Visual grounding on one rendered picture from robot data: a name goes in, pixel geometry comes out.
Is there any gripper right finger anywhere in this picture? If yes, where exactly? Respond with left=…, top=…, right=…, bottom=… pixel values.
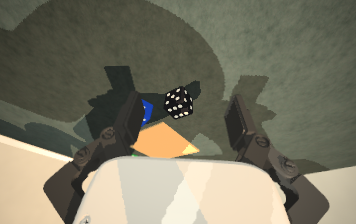
left=224, top=95, right=330, bottom=224

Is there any blue die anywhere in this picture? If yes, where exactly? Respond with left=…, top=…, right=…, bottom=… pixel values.
left=141, top=99, right=153, bottom=127

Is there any orange flat mat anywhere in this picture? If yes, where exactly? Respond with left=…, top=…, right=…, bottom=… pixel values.
left=131, top=122, right=199, bottom=158

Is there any black die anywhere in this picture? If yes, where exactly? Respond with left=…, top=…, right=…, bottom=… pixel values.
left=163, top=87, right=193, bottom=120

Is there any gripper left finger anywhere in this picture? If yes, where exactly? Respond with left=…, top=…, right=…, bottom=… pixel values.
left=43, top=91, right=145, bottom=224

